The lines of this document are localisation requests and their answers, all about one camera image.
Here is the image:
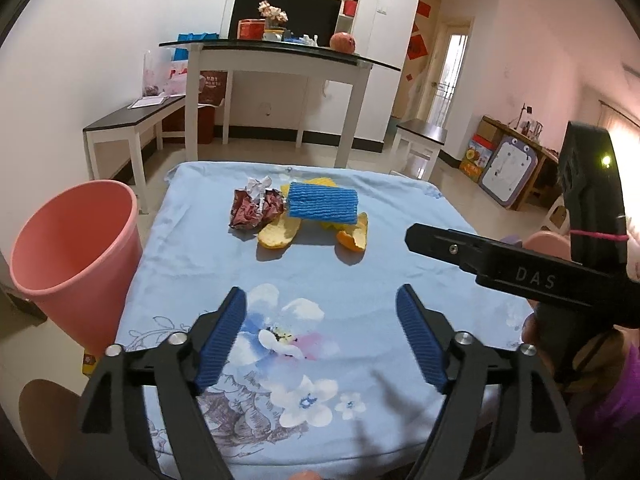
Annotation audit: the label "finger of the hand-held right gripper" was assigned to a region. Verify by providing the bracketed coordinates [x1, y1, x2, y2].
[406, 223, 493, 281]

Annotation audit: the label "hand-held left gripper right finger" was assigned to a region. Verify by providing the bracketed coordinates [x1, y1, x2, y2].
[395, 284, 586, 480]

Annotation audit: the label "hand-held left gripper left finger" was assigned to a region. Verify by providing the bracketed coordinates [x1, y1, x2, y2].
[59, 286, 248, 480]

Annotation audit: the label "orange peel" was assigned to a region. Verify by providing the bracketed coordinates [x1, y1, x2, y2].
[336, 212, 369, 252]

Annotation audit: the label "blue foam fruit net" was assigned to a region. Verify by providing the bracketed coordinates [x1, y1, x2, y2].
[286, 182, 359, 226]

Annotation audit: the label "yellow pomelo peel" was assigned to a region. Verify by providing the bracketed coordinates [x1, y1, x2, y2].
[257, 212, 302, 250]

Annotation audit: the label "maroon foil wrapper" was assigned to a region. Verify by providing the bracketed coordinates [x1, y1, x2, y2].
[260, 187, 287, 223]
[229, 187, 266, 231]

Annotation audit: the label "pink plastic bucket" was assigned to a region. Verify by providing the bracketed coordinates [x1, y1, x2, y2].
[9, 180, 146, 348]

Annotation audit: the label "silver paper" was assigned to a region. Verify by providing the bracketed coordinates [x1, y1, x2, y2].
[244, 176, 273, 198]

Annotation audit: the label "purple sleeved right forearm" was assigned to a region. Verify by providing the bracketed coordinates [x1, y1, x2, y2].
[575, 355, 640, 441]

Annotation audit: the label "person's right hand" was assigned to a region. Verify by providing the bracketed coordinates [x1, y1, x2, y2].
[520, 307, 640, 401]

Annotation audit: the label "white plastic stool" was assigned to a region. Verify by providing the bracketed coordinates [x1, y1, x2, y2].
[542, 195, 571, 233]

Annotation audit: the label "pink and purple chair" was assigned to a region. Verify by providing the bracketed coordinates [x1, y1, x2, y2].
[500, 230, 576, 261]

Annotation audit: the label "wooden side desk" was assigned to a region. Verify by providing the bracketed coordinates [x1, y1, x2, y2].
[472, 115, 561, 211]

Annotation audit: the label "purple drawing board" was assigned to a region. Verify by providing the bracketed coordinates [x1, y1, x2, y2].
[479, 134, 540, 211]

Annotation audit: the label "colourful printed box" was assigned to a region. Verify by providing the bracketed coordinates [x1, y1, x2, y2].
[459, 135, 498, 183]

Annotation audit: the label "small white stool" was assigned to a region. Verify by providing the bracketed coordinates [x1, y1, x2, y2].
[390, 119, 448, 181]

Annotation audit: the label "light blue floral cloth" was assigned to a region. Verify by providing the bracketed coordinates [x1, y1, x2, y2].
[115, 161, 533, 480]

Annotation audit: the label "white door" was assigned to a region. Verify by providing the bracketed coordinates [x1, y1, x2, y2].
[425, 17, 473, 128]

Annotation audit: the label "brown round seat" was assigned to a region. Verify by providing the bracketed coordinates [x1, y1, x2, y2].
[19, 379, 83, 466]

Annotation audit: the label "red paper decorations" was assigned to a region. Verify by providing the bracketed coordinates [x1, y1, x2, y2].
[405, 2, 433, 63]

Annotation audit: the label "maroon carton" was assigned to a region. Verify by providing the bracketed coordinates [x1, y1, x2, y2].
[197, 70, 228, 143]

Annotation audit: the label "white table with black top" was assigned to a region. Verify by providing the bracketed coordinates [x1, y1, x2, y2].
[159, 40, 402, 168]

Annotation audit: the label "long white bench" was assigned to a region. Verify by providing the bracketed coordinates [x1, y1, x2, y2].
[82, 94, 188, 211]

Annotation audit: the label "black monitor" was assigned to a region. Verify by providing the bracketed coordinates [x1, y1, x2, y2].
[227, 0, 343, 46]

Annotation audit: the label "clear plastic bag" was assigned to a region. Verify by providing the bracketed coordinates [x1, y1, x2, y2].
[142, 50, 188, 98]

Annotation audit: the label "red tin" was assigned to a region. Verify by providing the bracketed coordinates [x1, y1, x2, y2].
[237, 19, 267, 40]

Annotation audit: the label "blue paper bag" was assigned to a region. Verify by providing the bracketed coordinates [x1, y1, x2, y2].
[177, 32, 221, 61]

